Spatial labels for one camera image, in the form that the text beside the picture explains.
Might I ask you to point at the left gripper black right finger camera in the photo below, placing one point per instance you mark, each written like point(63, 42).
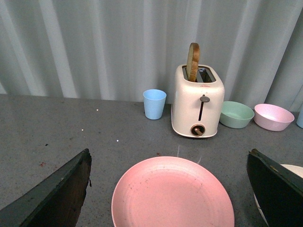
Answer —
point(279, 191)

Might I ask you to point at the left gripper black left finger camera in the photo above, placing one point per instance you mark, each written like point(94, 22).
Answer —
point(54, 202)

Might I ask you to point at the pink plastic plate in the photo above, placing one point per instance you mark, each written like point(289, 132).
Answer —
point(170, 192)

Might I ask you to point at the cream plastic plate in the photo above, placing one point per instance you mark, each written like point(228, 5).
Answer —
point(298, 170)

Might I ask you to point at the light blue bowl at edge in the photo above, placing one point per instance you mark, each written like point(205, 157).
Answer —
point(299, 121)

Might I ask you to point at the pink plastic bowl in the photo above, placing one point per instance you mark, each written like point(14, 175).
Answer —
point(272, 117)

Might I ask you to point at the green plastic bowl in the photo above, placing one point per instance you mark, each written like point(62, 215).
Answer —
point(235, 115)

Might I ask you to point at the cream two-slot toaster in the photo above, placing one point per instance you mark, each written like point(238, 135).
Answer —
point(196, 107)

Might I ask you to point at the light blue plastic cup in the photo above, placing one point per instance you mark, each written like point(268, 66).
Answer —
point(154, 101)

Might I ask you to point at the toast slice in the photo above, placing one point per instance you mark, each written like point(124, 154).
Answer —
point(193, 61)

